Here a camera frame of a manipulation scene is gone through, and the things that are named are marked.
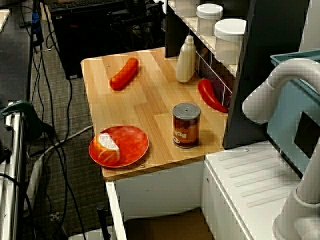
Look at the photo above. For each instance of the brown bean can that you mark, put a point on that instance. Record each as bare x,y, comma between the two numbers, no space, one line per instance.
186,127

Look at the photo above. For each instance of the white sink basin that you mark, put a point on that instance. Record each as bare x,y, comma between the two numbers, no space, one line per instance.
160,190

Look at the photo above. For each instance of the red plate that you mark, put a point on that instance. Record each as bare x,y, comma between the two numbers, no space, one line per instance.
132,147

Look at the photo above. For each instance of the red toy pepper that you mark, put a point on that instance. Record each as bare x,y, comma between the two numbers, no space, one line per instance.
208,93

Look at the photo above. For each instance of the orange toy sausage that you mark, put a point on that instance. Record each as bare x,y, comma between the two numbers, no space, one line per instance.
123,75

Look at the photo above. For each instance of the white plastic bottle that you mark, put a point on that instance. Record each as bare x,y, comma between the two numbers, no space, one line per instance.
185,65

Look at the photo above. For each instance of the dark grey kitchen hutch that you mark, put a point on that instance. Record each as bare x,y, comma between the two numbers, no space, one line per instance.
250,100

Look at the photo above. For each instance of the white ribbed drainboard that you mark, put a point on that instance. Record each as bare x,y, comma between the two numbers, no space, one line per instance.
250,170

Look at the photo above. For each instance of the black computer tower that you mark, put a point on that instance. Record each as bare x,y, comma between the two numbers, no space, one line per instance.
87,45

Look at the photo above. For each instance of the large clear jar white lid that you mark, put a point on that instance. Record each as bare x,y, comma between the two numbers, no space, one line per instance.
228,40

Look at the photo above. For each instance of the light grey toy faucet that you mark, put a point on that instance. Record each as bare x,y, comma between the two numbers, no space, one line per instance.
265,95

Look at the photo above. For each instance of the small clear jar white lid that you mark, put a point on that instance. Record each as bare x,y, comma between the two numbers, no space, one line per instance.
208,21

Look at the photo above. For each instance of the teal plastic bin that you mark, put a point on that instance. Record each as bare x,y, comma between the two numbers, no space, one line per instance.
282,120

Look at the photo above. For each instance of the white power strip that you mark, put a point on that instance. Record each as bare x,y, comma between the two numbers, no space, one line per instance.
35,180

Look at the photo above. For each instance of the black keyboard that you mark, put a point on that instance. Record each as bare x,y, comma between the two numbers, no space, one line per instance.
82,4

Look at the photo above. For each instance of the green clamp tool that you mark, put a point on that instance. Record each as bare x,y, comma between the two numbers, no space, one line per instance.
20,110

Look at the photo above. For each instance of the small metal floor bracket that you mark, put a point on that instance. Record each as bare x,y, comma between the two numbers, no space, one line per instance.
55,216

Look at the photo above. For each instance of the metal rail frame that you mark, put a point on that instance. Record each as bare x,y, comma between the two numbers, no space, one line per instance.
15,162

